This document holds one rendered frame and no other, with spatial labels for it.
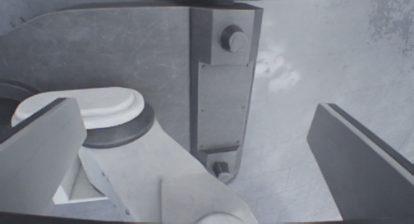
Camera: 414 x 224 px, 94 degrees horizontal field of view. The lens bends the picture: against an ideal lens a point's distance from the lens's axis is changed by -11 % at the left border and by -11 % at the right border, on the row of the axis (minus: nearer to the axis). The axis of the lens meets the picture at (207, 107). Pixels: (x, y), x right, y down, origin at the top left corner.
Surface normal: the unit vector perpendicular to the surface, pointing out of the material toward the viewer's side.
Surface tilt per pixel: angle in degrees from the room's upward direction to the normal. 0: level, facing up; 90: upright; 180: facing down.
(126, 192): 90
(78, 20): 0
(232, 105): 0
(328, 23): 0
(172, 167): 90
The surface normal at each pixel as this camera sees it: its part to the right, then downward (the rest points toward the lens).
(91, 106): 0.03, -0.86
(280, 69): 0.21, 0.51
